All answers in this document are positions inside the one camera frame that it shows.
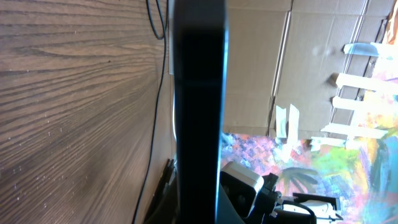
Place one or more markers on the smartphone with blue screen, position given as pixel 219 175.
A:
pixel 200 36

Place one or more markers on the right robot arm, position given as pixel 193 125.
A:
pixel 300 208

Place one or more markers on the cardboard backdrop panel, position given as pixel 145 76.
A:
pixel 285 53

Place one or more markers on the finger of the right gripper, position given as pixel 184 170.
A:
pixel 163 207

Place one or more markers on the white power strip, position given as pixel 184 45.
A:
pixel 170 31

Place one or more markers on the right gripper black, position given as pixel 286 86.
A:
pixel 265 202

